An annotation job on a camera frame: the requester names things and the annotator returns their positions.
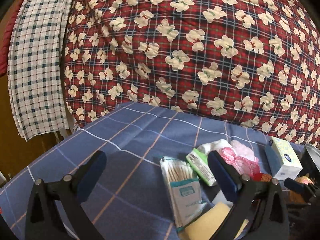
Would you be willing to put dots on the yellow sponge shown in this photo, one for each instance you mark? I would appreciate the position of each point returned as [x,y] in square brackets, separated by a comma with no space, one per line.
[207,220]

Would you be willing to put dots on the red quilted cloth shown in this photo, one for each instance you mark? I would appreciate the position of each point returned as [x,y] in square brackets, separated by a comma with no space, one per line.
[7,42]

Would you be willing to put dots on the red plaid bear print blanket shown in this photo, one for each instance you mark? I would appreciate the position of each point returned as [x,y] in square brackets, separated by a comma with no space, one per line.
[200,55]

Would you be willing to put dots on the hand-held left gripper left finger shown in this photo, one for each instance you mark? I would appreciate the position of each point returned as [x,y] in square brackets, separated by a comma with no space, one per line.
[93,170]

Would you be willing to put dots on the pink fluffy towel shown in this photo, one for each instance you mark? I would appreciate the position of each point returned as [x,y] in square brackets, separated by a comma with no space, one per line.
[241,148]

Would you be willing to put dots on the white tissue box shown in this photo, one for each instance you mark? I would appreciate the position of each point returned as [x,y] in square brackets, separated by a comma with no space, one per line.
[282,155]

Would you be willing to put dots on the blue plaid bed sheet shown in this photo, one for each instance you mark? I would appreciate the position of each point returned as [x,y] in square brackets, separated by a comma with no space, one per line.
[125,155]

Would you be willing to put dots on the wooden cabinet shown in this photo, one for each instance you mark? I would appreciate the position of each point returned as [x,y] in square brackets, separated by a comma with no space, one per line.
[37,152]

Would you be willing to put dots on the white green checked cloth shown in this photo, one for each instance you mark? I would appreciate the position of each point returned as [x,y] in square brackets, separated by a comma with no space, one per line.
[37,67]

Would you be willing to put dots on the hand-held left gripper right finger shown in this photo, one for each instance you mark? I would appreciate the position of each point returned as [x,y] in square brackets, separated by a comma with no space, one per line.
[220,172]

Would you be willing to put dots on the white fluffy towel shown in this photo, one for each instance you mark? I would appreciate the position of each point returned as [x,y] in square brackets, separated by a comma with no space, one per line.
[216,145]

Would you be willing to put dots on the orange round squishy toy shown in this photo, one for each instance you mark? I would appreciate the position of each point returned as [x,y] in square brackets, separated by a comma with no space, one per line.
[303,180]

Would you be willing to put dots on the red knitted cloth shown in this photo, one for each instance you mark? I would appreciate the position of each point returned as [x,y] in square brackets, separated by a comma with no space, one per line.
[261,177]

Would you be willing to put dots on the pink white mesh cloth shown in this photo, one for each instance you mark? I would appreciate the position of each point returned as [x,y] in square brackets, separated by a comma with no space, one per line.
[237,162]

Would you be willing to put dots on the green wet wipes pack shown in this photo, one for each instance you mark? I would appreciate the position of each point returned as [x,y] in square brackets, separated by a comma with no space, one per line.
[200,165]

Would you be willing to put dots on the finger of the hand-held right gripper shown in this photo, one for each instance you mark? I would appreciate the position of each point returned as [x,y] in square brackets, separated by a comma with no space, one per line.
[293,184]

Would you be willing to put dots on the metal basin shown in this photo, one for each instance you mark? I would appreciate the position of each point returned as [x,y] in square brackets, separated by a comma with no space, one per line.
[313,148]

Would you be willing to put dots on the cotton swab pack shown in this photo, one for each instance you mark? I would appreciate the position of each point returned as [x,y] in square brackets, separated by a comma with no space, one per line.
[180,180]

